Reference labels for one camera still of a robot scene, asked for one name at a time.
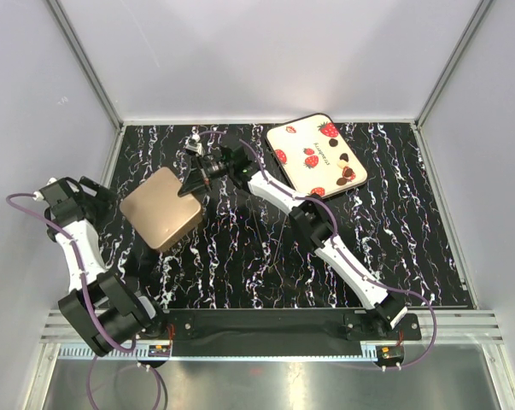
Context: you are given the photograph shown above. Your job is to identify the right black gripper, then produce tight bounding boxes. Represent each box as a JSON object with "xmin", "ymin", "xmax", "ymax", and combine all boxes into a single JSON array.
[{"xmin": 178, "ymin": 155, "xmax": 232, "ymax": 201}]

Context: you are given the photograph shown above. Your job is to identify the rose gold tin lid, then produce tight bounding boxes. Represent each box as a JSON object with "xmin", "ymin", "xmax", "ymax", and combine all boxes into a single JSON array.
[{"xmin": 120, "ymin": 167, "xmax": 202, "ymax": 253}]

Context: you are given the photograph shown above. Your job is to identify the metal tongs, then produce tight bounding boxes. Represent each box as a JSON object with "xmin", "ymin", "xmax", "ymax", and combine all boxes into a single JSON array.
[{"xmin": 251, "ymin": 209, "xmax": 287, "ymax": 273}]

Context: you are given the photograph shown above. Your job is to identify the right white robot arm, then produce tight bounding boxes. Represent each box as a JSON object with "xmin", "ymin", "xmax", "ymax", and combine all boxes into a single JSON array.
[{"xmin": 178, "ymin": 141, "xmax": 407, "ymax": 339}]

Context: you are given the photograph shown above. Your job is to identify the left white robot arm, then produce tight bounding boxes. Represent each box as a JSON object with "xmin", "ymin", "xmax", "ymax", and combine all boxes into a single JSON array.
[{"xmin": 38, "ymin": 177, "xmax": 168, "ymax": 357}]

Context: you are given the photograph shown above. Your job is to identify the brown leaf chocolate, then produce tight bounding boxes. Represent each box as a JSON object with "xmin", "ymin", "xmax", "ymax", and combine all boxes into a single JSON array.
[{"xmin": 342, "ymin": 167, "xmax": 354, "ymax": 178}]

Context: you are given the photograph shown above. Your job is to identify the strawberry print tray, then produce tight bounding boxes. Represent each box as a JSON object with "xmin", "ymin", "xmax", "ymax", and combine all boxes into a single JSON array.
[{"xmin": 266, "ymin": 114, "xmax": 368, "ymax": 198}]

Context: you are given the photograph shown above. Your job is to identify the left controller board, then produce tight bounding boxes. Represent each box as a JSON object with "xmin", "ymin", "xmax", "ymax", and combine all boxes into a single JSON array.
[{"xmin": 148, "ymin": 344, "xmax": 172, "ymax": 358}]

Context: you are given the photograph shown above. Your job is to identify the controller board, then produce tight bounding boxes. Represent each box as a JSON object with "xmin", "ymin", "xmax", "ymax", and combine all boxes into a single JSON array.
[
  {"xmin": 378, "ymin": 346, "xmax": 405, "ymax": 362},
  {"xmin": 148, "ymin": 344, "xmax": 172, "ymax": 358}
]

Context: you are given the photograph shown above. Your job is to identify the right controller board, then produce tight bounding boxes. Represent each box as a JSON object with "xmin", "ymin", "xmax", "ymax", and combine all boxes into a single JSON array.
[{"xmin": 378, "ymin": 346, "xmax": 405, "ymax": 362}]

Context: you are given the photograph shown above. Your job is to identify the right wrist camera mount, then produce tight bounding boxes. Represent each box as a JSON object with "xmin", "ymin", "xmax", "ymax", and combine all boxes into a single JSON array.
[{"xmin": 184, "ymin": 133, "xmax": 204, "ymax": 156}]

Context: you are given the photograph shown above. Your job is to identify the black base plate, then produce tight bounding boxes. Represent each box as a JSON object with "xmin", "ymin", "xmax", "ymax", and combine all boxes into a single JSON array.
[{"xmin": 164, "ymin": 308, "xmax": 422, "ymax": 359}]

